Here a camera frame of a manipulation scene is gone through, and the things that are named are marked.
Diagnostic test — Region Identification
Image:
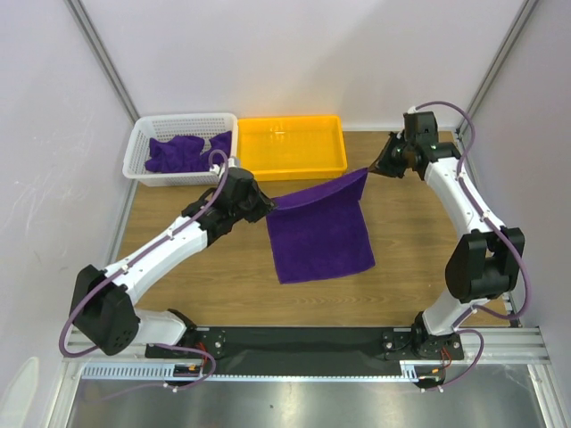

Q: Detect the purple towel in basket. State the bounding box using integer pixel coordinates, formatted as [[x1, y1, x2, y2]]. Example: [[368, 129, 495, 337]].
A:
[[145, 131, 232, 174]]

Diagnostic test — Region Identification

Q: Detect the white slotted cable duct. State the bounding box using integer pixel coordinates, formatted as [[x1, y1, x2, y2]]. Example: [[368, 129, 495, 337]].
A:
[[81, 363, 442, 383]]

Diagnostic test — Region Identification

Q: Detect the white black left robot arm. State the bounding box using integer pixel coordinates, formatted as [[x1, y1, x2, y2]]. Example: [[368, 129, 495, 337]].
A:
[[69, 167, 277, 357]]

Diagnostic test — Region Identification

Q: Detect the aluminium frame rail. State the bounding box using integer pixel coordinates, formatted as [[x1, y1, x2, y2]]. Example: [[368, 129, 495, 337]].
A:
[[62, 325, 554, 366]]

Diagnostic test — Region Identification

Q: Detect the purple towel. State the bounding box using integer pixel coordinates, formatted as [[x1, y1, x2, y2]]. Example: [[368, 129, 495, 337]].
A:
[[145, 131, 232, 174], [266, 169, 376, 284]]

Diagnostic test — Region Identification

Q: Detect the white perforated plastic basket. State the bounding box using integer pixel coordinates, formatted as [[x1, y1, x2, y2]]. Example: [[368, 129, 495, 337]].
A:
[[122, 112, 238, 187]]

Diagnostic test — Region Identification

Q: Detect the yellow plastic tray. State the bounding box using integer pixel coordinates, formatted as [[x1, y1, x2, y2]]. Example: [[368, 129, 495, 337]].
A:
[[236, 115, 348, 181]]

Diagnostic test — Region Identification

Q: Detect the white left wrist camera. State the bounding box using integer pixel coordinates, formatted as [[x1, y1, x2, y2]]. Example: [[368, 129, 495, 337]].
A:
[[209, 156, 241, 176]]

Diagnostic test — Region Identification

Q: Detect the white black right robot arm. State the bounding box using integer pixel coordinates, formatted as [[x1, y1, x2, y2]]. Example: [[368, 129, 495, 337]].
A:
[[368, 104, 525, 359]]

